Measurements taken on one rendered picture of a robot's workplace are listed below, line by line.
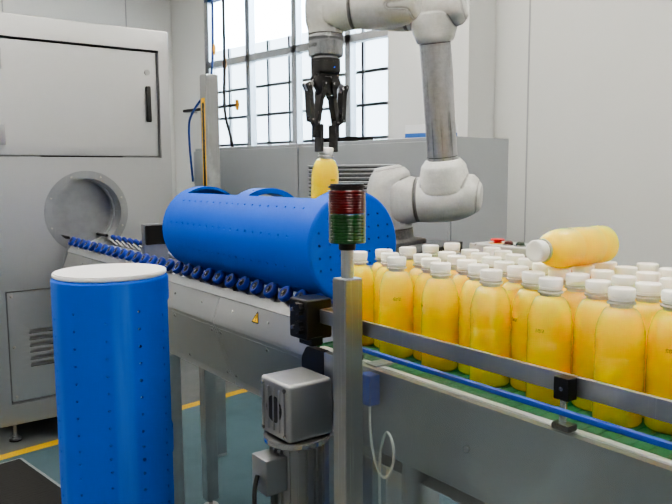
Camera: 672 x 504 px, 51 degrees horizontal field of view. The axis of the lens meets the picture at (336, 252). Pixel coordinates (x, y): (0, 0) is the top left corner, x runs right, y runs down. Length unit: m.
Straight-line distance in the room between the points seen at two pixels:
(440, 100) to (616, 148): 2.20
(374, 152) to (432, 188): 1.40
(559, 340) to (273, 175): 3.28
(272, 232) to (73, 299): 0.51
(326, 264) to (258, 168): 2.74
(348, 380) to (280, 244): 0.65
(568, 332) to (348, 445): 0.42
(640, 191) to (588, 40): 0.93
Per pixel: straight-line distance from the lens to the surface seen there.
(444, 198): 2.35
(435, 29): 2.33
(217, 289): 2.19
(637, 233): 4.37
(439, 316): 1.35
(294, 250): 1.74
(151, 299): 1.79
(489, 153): 3.70
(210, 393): 2.76
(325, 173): 1.82
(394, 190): 2.39
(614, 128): 4.42
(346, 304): 1.20
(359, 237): 1.18
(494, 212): 3.75
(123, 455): 1.86
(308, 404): 1.46
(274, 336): 1.88
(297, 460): 1.50
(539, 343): 1.20
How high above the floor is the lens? 1.28
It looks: 6 degrees down
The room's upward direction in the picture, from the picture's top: straight up
